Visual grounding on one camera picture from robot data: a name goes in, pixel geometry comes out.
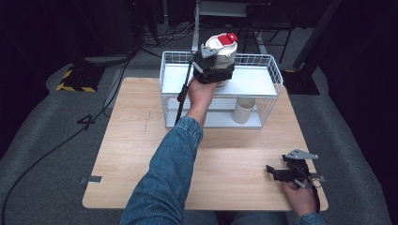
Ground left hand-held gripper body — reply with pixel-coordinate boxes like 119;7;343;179
191;43;219;84

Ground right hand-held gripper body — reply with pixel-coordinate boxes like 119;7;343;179
282;148;319;188

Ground white cup with red-tab lid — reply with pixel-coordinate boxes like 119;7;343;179
204;32;239;88

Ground white wire two-tier rack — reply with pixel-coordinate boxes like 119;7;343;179
159;50;283;129

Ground white paper cup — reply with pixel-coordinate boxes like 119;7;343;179
232;97;256;126

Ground person's left hand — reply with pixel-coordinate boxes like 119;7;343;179
187;78;221;110

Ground person's right hand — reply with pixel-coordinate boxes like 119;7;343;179
281;180;318;218

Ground grey tape strip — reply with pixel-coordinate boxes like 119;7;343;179
309;172;327;183
79;175;103;185

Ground person's legs in jeans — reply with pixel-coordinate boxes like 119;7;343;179
182;210;289;225

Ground black stand with square base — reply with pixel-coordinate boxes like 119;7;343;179
281;0;344;97

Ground right hand-held gripper black cable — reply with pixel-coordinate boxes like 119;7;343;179
295;163;321;214

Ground hand-held gripper black cable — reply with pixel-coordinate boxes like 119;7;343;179
295;163;321;214
174;60;194;127

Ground left hand-held gripper black cable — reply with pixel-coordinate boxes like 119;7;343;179
174;60;194;127

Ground white metal desk frame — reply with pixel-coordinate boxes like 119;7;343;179
191;0;270;56

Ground bundle of floor cables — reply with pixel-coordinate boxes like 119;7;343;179
136;21;196;50

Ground black metal chair frame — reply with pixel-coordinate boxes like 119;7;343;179
234;2;295;65

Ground black yellow striped base plate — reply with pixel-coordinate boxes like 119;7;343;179
55;63;106;94

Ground long black floor cable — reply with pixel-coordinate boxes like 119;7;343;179
0;50;136;225

